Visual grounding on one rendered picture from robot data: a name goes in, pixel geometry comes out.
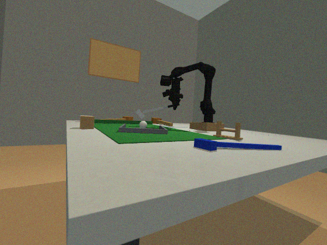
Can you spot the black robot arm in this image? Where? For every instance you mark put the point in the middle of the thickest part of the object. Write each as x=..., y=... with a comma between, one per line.
x=208, y=71

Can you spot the green putting mat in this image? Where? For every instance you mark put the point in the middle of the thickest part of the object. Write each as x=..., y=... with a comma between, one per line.
x=112, y=131

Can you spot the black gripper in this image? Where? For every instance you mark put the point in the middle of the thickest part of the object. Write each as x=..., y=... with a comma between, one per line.
x=175, y=97

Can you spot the white golf ball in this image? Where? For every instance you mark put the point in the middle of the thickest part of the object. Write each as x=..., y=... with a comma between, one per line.
x=143, y=124

